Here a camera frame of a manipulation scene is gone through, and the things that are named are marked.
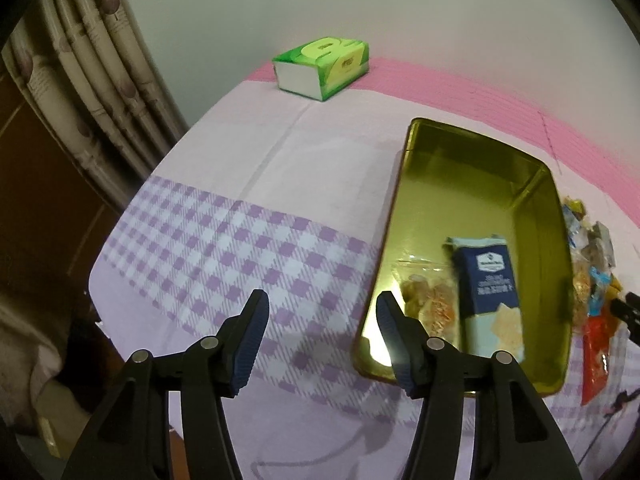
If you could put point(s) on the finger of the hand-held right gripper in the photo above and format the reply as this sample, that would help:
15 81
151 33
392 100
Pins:
627 310

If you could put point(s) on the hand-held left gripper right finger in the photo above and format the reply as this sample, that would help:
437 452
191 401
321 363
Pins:
387 330

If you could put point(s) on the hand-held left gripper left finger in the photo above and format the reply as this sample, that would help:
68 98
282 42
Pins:
250 340

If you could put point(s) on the gold tin box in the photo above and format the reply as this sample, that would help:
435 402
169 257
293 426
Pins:
465 175

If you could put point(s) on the pile of wrapped snacks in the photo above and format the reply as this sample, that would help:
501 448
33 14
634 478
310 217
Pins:
582 260

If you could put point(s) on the clear snack packet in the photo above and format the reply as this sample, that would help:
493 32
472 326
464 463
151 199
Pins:
430 300

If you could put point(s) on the red snack packet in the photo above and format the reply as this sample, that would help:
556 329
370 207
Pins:
595 355

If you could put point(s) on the blue cracker packet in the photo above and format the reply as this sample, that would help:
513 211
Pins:
490 285

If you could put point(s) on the pink and purple checked tablecloth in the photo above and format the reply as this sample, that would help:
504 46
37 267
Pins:
250 185

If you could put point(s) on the beige cloth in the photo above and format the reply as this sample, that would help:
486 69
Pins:
25 350

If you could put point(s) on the brown wooden panel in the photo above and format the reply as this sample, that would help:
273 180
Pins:
40 200

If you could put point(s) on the green tissue box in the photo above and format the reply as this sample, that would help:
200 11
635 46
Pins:
320 60

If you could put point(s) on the patterned beige curtain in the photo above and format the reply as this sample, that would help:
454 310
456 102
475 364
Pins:
90 60

